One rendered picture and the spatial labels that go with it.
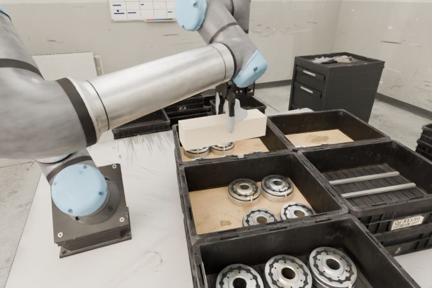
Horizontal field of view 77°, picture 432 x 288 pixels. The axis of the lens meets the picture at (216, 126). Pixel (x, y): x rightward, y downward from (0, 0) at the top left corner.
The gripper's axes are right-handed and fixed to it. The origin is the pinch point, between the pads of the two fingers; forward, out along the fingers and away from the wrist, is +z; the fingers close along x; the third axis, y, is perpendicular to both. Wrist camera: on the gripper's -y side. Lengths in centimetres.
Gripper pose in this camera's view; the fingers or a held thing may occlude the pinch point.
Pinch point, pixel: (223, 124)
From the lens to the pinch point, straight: 75.6
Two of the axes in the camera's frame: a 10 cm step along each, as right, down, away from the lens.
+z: 0.0, 9.0, 4.4
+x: -3.6, -4.1, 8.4
